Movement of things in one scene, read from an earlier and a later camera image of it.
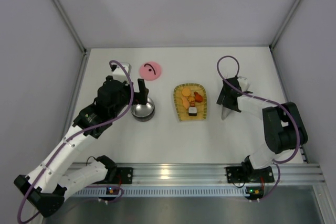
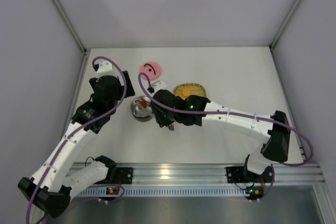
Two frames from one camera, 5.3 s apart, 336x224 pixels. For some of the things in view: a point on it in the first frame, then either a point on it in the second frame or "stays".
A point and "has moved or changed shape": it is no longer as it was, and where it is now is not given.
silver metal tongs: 225,112 has moved or changed shape
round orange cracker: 186,92 stays
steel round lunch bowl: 143,113 stays
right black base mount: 247,173 stays
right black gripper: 229,98 to 159,109
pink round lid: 150,71 stays
